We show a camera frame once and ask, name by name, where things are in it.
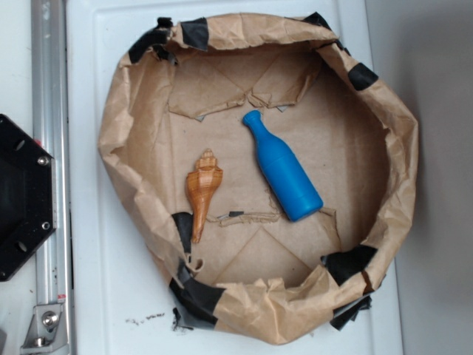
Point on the orange spiral conch shell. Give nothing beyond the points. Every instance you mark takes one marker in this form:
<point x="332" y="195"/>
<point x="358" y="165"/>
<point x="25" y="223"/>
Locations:
<point x="201" y="185"/>

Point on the white plastic tray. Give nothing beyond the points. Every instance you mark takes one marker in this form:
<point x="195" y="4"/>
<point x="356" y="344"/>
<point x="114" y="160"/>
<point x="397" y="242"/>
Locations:
<point x="122" y="303"/>

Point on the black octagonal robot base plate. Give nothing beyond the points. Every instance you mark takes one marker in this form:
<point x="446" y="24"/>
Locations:
<point x="27" y="203"/>

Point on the brown paper bag enclosure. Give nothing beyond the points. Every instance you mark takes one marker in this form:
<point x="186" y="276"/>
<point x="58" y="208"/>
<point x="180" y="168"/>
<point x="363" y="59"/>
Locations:
<point x="184" y="88"/>

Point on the blue plastic bottle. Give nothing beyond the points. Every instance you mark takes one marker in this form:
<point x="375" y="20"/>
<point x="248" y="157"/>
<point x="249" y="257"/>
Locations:
<point x="283" y="171"/>

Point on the metal corner bracket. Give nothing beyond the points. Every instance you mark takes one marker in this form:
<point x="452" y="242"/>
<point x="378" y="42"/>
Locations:
<point x="47" y="332"/>

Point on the aluminium extrusion rail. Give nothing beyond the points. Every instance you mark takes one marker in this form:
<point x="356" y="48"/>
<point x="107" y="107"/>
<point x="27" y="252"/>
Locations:
<point x="53" y="260"/>

